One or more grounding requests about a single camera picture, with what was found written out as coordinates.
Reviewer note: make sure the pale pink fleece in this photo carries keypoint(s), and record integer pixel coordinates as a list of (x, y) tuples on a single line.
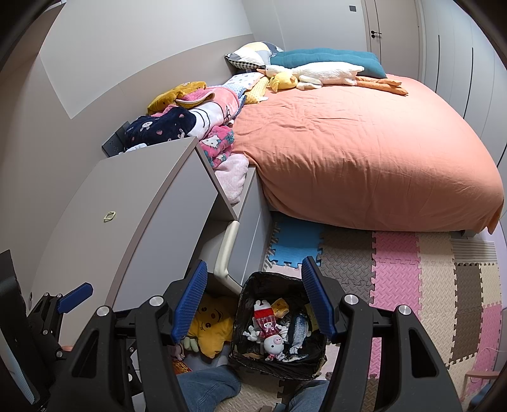
[(233, 178)]

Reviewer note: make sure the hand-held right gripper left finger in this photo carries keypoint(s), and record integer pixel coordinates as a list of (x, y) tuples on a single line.
[(190, 305)]

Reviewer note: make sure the black wall socket panel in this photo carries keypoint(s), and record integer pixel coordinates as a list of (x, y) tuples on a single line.
[(115, 140)]

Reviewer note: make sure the olive elastic loop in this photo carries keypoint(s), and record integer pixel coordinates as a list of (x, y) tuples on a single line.
[(103, 218)]

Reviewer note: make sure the black lined trash bin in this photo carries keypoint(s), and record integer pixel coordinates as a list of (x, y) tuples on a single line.
[(249, 289)]

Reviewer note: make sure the mustard yellow plush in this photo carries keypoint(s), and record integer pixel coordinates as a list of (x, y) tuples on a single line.
[(174, 93)]

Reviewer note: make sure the bed with orange cover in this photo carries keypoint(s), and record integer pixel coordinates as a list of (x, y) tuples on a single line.
[(356, 158)]

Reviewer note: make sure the white goose plush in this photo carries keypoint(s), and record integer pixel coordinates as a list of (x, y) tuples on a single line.
[(328, 73)]

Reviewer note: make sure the foam puzzle floor mat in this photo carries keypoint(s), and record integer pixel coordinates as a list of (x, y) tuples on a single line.
[(396, 277)]

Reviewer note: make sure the white dotted pillow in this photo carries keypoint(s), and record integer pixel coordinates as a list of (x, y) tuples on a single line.
[(241, 82)]

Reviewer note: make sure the white desk edge guard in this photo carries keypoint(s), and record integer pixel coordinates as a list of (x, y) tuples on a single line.
[(225, 253)]

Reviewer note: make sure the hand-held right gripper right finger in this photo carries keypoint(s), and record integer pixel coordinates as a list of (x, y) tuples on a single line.
[(319, 301)]

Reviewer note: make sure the pink cartoon blanket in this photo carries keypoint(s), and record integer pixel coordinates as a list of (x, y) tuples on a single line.
[(218, 119)]

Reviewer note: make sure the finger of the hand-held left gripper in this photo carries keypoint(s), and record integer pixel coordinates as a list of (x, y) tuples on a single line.
[(43, 305), (75, 297)]

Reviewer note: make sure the checkered patchwork pillow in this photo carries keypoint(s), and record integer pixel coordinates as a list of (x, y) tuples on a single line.
[(249, 55)]

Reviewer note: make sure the yellow dotted pillow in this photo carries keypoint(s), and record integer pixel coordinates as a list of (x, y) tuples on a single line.
[(257, 91)]

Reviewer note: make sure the yellow duck plush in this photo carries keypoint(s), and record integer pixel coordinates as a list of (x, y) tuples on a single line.
[(282, 81)]

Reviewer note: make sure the white rabbit plush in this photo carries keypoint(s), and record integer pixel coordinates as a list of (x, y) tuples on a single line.
[(275, 344)]

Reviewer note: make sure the grey wardrobe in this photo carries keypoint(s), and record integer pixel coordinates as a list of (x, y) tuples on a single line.
[(463, 59)]

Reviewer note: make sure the red plaid plush doll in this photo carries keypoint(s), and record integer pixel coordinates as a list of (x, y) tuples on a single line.
[(264, 317)]

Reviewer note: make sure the grey door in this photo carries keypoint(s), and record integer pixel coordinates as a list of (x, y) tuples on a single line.
[(392, 31)]

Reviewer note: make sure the teal cushion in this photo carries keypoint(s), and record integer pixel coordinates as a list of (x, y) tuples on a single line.
[(317, 57)]

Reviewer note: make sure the yellow bear plush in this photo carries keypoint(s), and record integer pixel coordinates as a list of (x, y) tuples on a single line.
[(212, 321)]

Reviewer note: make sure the brown plush ball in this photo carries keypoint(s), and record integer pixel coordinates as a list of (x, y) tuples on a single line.
[(280, 307)]

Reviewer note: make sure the grey fish plush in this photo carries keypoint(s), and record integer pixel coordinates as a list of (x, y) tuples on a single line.
[(299, 330)]

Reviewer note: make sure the navy rabbit print blanket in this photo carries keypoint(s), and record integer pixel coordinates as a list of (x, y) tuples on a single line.
[(162, 126)]

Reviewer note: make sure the person's leg in jeans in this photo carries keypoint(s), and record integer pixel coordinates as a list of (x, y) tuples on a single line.
[(309, 396), (206, 388)]

